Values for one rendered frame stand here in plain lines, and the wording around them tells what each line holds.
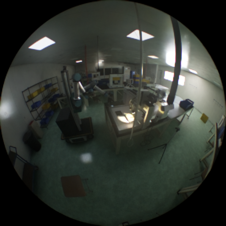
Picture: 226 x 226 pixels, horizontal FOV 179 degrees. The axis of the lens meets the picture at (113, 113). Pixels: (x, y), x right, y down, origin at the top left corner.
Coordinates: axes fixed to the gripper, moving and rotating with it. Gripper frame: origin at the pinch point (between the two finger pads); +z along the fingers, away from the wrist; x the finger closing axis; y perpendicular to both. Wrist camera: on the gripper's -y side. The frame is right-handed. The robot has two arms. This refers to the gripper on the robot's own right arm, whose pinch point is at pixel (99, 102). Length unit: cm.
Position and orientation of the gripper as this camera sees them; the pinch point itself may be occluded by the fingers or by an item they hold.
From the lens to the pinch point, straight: 149.7
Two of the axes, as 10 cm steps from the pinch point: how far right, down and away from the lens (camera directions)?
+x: 7.6, 3.2, -5.6
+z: 3.1, 5.7, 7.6
